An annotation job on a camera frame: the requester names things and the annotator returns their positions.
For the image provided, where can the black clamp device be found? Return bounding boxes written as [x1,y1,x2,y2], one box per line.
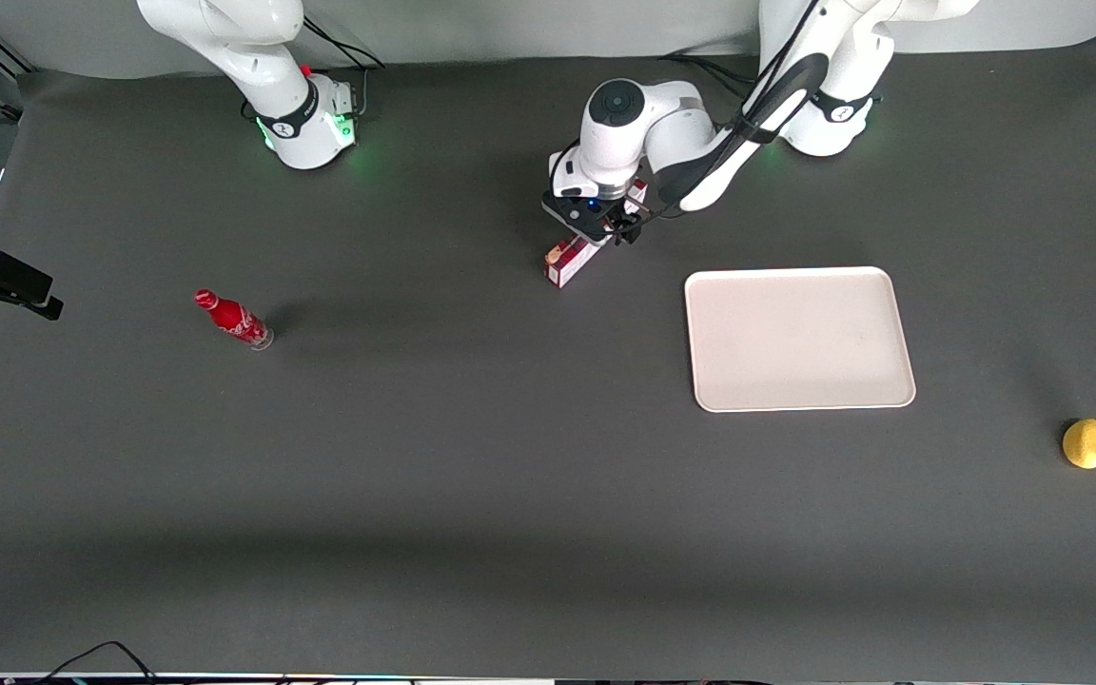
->
[0,233,65,323]

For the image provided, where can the black arm base cables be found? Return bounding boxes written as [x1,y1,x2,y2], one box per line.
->
[301,16,386,121]
[657,52,763,96]

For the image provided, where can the red cola bottle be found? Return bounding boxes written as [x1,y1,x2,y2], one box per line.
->
[193,289,275,351]

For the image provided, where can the black floor cable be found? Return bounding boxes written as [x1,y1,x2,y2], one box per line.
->
[38,640,159,685]

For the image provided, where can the black left arm base cables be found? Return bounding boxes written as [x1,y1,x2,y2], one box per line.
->
[657,52,763,96]

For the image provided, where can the yellow lemon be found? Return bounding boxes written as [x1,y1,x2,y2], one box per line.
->
[1062,418,1096,470]

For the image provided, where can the black right arm base cables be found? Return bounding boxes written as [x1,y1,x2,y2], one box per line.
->
[301,16,386,121]

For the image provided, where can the white plastic tray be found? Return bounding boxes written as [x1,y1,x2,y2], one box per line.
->
[684,266,917,414]

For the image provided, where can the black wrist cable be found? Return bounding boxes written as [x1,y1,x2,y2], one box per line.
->
[548,0,825,248]

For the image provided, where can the red cookie box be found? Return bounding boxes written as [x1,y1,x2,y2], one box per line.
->
[545,179,649,289]

